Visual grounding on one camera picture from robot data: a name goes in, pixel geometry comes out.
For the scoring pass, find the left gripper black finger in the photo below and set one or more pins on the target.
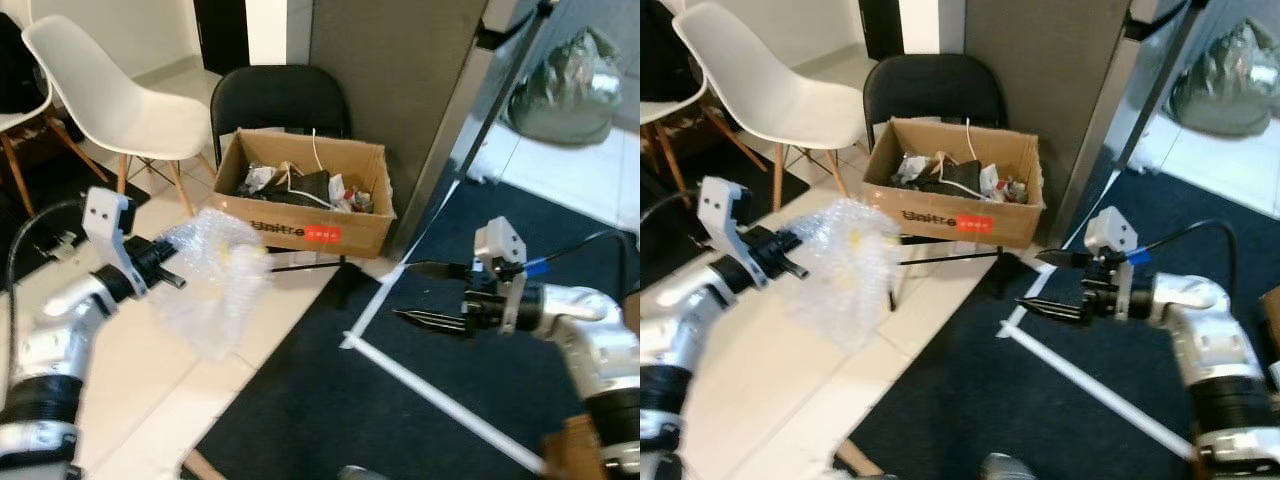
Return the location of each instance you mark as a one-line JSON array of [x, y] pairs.
[[174, 279], [796, 268]]

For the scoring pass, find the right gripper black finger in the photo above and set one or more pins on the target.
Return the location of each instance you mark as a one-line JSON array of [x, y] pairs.
[[1052, 309], [1065, 257], [435, 320], [440, 269]]

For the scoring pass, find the clear bubble wrap sheet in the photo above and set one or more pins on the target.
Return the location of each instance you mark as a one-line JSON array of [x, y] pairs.
[[215, 285], [850, 275]]

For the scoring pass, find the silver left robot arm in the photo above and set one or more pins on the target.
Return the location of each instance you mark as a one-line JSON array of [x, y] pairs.
[[680, 320], [55, 330]]

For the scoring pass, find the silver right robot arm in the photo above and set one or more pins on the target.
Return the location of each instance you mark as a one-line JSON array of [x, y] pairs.
[[590, 345], [1205, 345]]

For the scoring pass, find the white floor tape strip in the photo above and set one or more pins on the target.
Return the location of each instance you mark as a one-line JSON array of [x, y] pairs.
[[400, 265], [1055, 255], [1100, 393], [440, 400]]

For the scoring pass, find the thin black rod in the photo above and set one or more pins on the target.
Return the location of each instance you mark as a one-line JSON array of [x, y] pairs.
[[950, 258], [305, 266]]

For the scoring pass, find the white chair with wooden legs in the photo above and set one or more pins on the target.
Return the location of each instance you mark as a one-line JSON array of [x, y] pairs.
[[110, 105], [770, 95], [20, 115], [660, 112]]

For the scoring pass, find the grey robot leg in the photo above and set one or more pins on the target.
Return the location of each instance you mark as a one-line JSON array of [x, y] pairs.
[[362, 473], [1005, 467]]

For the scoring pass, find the brown cabinet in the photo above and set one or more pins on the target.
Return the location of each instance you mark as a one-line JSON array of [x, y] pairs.
[[1040, 90], [390, 100]]

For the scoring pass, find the black chair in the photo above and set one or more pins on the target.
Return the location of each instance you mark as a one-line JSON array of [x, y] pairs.
[[280, 100], [935, 90]]

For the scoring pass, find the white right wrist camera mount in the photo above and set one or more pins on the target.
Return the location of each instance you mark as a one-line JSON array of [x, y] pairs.
[[498, 240], [1112, 230]]

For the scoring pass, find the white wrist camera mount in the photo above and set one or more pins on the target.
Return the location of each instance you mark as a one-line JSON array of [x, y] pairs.
[[722, 205], [498, 240], [1112, 230], [105, 215]]

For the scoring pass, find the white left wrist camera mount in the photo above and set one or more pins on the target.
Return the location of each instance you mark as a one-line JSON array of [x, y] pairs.
[[722, 205], [105, 215]]

